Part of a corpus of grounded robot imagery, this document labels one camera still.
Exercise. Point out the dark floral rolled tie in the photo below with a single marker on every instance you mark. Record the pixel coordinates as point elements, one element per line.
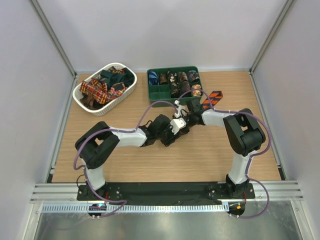
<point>173,84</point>

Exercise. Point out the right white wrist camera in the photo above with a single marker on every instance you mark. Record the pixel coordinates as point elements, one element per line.
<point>180,110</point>

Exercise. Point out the brown camouflage rolled tie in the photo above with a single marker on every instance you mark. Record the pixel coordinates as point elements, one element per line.
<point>163,78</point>

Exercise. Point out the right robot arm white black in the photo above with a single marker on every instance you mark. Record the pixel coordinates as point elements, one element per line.
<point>244,134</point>

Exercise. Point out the orange navy striped tie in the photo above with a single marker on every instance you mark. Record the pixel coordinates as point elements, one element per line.
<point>212,98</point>

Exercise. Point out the dark green tie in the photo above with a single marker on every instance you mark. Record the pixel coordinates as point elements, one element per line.
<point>114,76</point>

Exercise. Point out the right aluminium frame post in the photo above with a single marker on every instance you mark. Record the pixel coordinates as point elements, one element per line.
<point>271,79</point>

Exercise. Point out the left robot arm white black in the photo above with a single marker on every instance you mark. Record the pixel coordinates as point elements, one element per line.
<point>101,140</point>

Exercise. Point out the aluminium frame post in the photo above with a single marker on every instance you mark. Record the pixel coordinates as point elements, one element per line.
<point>271,79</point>
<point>66,103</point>

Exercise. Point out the left aluminium frame post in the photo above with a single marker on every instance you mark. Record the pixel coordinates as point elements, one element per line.
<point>66,103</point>

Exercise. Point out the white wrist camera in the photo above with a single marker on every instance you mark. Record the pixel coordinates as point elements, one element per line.
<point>177,125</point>
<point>180,110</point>

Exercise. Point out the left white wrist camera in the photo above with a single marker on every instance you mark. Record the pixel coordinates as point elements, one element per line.
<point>177,125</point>

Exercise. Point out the beige red rolled tie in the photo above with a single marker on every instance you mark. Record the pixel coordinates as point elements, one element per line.
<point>196,90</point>

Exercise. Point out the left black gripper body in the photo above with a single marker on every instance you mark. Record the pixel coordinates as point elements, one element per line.
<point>167,137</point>

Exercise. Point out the white plastic basket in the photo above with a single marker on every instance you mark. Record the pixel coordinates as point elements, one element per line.
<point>77,95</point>

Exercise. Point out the blue grey rolled tie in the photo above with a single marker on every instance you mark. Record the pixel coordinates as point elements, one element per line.
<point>193,76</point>

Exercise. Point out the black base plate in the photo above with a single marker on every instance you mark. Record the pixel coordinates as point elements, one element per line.
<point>173,193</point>

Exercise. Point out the slotted grey cable duct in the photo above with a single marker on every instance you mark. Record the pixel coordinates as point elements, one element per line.
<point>91,208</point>

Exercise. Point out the green divided organizer tray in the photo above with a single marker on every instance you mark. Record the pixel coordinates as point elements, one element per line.
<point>168,84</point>

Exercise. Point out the red yellow patterned tie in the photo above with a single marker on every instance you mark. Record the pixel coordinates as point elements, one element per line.
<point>100,92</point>

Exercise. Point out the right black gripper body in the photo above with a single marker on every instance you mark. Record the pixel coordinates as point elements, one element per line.
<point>190,122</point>

